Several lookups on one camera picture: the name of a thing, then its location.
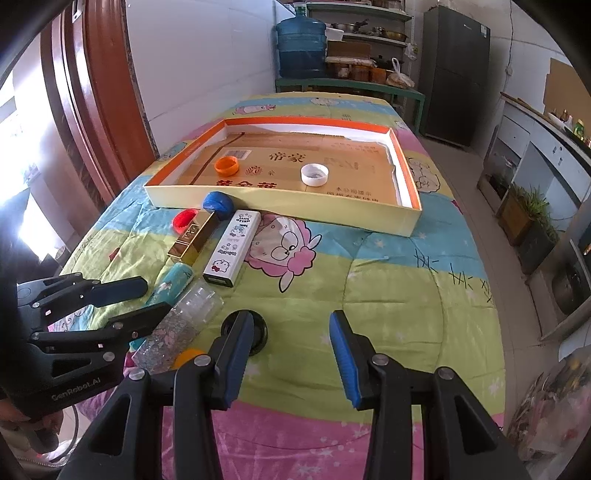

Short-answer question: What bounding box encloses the red-brown wooden door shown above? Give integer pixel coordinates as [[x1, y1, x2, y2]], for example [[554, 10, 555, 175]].
[[39, 0, 158, 204]]

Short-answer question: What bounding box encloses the white cartoon tin box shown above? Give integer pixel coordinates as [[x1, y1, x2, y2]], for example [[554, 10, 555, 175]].
[[202, 210, 259, 286]]

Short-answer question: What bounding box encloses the white bottle cap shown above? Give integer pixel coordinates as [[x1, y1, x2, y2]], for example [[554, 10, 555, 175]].
[[300, 164, 330, 186]]

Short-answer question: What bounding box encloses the wooden planter with plant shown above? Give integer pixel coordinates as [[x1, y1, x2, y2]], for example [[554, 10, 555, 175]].
[[496, 185, 559, 245]]

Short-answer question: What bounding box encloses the green metal shelf rack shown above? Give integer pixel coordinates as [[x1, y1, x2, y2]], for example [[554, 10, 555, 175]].
[[276, 2, 426, 136]]

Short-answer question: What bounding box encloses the black round cap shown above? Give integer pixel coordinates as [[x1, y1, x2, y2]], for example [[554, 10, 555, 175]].
[[221, 314, 269, 356]]

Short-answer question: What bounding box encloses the dark planter box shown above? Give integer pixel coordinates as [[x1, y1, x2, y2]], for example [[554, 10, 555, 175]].
[[517, 222, 561, 274]]

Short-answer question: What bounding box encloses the metal pot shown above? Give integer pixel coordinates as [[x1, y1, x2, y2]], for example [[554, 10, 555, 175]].
[[551, 268, 586, 315]]

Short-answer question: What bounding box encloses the person's left hand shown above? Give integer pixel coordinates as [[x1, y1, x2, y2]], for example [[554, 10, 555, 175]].
[[0, 399, 64, 439]]

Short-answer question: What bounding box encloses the row of metal pots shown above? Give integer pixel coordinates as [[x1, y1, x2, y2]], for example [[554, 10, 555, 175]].
[[330, 19, 409, 42]]

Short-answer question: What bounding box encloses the row of brown jars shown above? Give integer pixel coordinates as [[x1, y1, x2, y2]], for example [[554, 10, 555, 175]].
[[325, 58, 389, 84]]

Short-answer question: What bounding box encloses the white plastic bag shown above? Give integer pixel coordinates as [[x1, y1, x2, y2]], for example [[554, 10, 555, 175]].
[[385, 58, 416, 88]]

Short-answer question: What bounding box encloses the teal printed tube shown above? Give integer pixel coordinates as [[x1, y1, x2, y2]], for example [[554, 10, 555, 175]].
[[147, 262, 195, 308]]

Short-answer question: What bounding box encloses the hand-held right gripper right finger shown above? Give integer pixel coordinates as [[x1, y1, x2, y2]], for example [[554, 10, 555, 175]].
[[329, 310, 532, 480]]

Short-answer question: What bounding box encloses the brown cardboard box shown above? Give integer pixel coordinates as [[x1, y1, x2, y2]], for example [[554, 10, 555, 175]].
[[327, 41, 372, 58]]

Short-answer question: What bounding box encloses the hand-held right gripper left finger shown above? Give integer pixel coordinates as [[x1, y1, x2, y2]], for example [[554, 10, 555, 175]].
[[69, 310, 257, 480]]

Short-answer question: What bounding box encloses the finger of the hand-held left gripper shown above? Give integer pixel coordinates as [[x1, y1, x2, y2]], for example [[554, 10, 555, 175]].
[[17, 273, 149, 320], [28, 302, 174, 370]]

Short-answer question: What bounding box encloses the clear glitter bottle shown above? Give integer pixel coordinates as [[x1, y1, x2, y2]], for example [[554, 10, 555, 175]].
[[131, 281, 225, 374]]

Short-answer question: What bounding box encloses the colourful plastic bag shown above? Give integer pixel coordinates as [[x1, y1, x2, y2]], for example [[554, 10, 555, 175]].
[[508, 351, 591, 462]]

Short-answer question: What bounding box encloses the blue plastic cap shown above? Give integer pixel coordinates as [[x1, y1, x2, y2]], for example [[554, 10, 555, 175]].
[[203, 190, 235, 219]]

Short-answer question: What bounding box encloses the orange-rimmed cardboard box tray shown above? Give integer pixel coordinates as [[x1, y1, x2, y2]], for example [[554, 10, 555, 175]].
[[144, 117, 423, 238]]

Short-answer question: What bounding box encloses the printed cartoon blanket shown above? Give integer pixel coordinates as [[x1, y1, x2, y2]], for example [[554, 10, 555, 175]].
[[46, 90, 506, 480]]

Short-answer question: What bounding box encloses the red bottle cap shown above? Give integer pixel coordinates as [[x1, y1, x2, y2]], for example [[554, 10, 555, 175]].
[[172, 209, 200, 232]]

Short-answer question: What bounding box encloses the white kitchen counter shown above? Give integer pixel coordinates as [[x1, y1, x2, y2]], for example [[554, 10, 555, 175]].
[[480, 92, 591, 342]]

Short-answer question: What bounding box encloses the dark grey refrigerator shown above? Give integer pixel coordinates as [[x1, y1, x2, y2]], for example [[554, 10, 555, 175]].
[[418, 4, 491, 148]]

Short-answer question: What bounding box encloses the tan cardboard sheet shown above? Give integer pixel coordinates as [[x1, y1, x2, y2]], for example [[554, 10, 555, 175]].
[[542, 58, 591, 116]]

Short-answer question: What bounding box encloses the blue water jug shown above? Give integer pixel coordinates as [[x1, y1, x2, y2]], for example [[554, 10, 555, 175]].
[[276, 2, 328, 79]]

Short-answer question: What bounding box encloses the gold bar-shaped box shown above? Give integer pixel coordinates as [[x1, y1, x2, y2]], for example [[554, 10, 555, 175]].
[[167, 210, 220, 266]]

